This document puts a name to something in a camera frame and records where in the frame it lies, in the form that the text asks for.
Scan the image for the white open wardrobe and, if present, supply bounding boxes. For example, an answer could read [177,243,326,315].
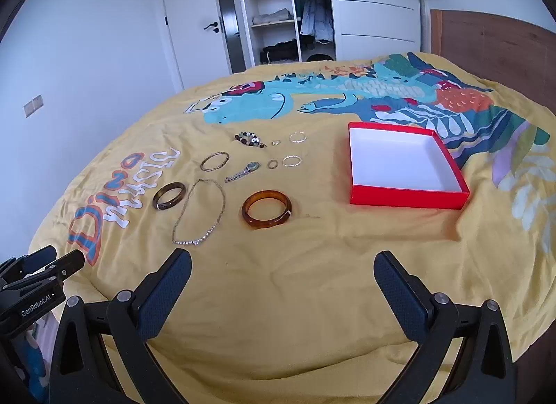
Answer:
[237,0,421,67]

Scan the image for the wall switch plate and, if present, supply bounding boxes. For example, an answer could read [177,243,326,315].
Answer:
[24,94,43,118]

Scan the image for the hanging jackets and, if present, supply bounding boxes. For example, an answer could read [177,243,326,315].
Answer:
[294,0,335,44]

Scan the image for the rhinestone necklace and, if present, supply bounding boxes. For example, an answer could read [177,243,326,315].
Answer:
[171,177,226,247]

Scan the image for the silver wristwatch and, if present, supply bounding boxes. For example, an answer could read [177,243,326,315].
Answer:
[224,161,261,183]

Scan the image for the silver twisted hoop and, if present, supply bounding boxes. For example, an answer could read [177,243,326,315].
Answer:
[282,155,303,168]
[289,131,307,143]

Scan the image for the amber bangle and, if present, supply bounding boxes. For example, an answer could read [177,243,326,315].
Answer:
[241,189,293,229]

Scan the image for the folded beige clothes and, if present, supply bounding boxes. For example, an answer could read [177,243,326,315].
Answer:
[253,8,293,26]

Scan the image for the beaded bracelet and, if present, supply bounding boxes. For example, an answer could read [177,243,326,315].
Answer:
[234,131,268,150]

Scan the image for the folded black clothes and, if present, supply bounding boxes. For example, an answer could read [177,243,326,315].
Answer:
[259,35,315,64]

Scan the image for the white room door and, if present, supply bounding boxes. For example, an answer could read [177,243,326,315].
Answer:
[163,0,231,89]

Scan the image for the yellow dinosaur bedspread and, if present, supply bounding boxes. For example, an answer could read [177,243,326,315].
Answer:
[30,53,555,403]

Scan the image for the wooden headboard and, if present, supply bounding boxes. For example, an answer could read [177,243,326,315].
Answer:
[431,10,555,110]

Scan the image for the thin gold bangle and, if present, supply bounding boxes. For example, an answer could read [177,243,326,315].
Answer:
[200,152,230,173]

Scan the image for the red jewelry box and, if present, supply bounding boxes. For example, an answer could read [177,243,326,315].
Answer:
[348,122,470,210]

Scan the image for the small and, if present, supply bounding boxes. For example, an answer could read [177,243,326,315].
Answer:
[268,159,279,170]

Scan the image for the dark brown bangle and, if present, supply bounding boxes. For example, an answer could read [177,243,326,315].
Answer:
[152,182,187,211]

